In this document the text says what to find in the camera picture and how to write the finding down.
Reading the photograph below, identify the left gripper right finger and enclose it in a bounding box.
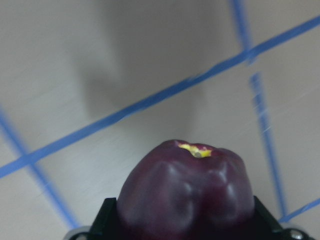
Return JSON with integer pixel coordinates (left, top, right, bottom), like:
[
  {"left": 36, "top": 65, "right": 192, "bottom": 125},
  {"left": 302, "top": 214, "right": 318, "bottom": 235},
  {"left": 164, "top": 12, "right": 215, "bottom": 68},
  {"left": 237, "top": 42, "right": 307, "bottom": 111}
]
[{"left": 252, "top": 196, "right": 283, "bottom": 240}]

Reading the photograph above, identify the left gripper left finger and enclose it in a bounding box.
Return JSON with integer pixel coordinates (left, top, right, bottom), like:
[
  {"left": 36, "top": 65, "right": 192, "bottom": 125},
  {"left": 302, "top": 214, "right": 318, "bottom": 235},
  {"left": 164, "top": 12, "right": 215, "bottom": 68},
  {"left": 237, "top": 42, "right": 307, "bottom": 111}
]
[{"left": 89, "top": 197, "right": 120, "bottom": 240}]

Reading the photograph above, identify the dark purple apple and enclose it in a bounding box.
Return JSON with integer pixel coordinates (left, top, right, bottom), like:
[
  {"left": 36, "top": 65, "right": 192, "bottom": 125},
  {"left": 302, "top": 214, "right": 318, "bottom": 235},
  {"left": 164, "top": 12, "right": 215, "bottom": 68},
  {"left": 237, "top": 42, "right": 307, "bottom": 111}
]
[{"left": 116, "top": 139, "right": 255, "bottom": 240}]

